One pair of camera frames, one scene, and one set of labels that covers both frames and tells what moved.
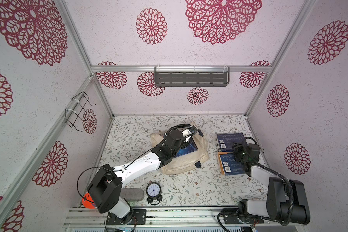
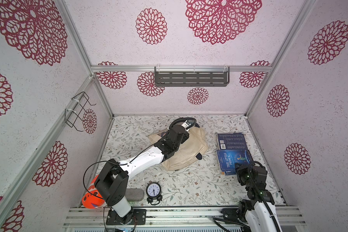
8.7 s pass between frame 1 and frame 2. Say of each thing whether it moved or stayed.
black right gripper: moved
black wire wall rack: stayed
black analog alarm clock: stayed
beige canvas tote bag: moved
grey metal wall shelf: stayed
